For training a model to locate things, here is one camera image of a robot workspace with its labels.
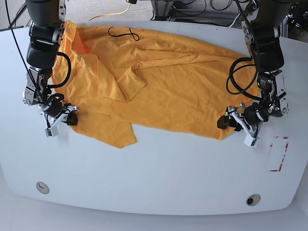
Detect orange t-shirt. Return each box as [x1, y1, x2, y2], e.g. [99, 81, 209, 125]
[56, 21, 251, 148]

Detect left table cable grommet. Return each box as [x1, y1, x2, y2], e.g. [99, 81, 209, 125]
[36, 182, 50, 195]

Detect table cable grommet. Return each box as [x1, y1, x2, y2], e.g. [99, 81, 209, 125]
[246, 194, 261, 206]
[36, 182, 50, 195]

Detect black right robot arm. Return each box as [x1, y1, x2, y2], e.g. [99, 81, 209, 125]
[23, 0, 78, 137]

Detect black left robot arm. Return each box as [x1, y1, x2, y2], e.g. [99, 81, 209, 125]
[217, 0, 293, 146]

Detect black cable on floor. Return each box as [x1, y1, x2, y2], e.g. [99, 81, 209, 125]
[8, 0, 32, 27]

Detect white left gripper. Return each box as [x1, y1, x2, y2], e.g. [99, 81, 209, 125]
[217, 103, 259, 138]

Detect yellow cable on floor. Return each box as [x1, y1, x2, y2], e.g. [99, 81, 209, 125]
[88, 2, 131, 22]

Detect aluminium frame stand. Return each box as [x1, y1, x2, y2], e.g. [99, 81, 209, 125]
[150, 0, 252, 27]

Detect red tape rectangle marking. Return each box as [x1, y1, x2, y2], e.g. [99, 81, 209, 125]
[267, 136, 289, 172]

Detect right table cable grommet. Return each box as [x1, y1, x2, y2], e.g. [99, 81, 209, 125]
[246, 194, 261, 206]

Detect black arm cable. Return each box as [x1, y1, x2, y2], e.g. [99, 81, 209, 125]
[226, 0, 263, 102]
[4, 0, 49, 106]

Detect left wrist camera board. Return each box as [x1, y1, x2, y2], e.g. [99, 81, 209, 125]
[244, 135, 259, 147]

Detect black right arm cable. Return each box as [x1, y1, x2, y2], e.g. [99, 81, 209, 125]
[4, 0, 49, 106]

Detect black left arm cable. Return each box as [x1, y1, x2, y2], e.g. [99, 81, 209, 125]
[226, 0, 263, 102]

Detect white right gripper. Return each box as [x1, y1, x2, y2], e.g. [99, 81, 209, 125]
[39, 105, 79, 128]

